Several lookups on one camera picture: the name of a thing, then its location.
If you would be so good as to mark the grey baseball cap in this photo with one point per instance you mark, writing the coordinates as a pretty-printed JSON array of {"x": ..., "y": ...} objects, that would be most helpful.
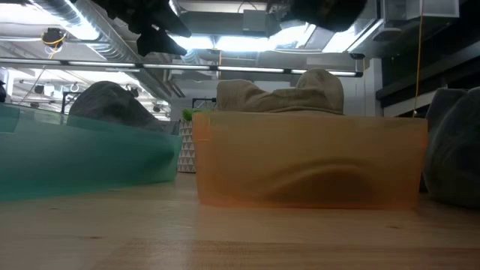
[
  {"x": 108, "y": 103},
  {"x": 453, "y": 157}
]

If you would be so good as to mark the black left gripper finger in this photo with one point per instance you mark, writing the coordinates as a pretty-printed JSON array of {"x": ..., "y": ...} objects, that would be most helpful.
[
  {"x": 178, "y": 24},
  {"x": 159, "y": 43}
]

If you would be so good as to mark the silver ventilation duct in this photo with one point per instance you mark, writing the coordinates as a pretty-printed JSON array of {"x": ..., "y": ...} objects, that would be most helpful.
[{"x": 101, "y": 39}]

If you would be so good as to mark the teal translucent plastic bin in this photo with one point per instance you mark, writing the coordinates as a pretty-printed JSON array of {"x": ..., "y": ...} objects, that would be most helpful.
[{"x": 75, "y": 165}]

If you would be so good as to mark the potted green succulent plant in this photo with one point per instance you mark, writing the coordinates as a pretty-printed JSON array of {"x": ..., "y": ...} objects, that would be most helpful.
[{"x": 186, "y": 150}]

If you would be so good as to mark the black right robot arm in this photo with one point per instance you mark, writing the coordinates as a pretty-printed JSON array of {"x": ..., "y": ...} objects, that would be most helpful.
[{"x": 330, "y": 15}]

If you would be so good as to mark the orange translucent plastic bin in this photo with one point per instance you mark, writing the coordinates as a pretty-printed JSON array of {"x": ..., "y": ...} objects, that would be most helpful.
[{"x": 225, "y": 168}]

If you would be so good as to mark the long linear ceiling light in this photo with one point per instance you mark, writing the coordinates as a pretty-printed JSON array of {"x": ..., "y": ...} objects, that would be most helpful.
[{"x": 176, "y": 66}]

